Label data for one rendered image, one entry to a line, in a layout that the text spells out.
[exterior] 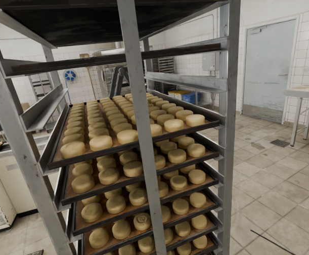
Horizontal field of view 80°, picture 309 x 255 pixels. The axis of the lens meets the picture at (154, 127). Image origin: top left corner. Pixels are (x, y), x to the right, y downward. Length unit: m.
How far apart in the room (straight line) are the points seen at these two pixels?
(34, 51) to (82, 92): 1.65
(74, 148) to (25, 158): 0.09
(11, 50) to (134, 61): 6.27
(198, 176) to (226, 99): 0.24
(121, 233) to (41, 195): 0.24
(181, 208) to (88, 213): 0.26
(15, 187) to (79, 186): 2.32
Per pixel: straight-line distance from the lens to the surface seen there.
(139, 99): 0.38
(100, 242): 0.58
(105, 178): 0.46
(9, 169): 2.67
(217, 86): 0.50
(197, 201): 0.63
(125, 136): 0.43
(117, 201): 0.53
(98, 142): 0.42
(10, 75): 0.39
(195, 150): 0.53
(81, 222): 0.55
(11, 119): 0.39
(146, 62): 1.01
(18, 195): 2.83
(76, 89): 6.59
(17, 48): 6.58
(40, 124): 0.40
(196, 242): 0.76
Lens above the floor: 1.67
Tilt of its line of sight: 21 degrees down
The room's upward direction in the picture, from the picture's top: 7 degrees counter-clockwise
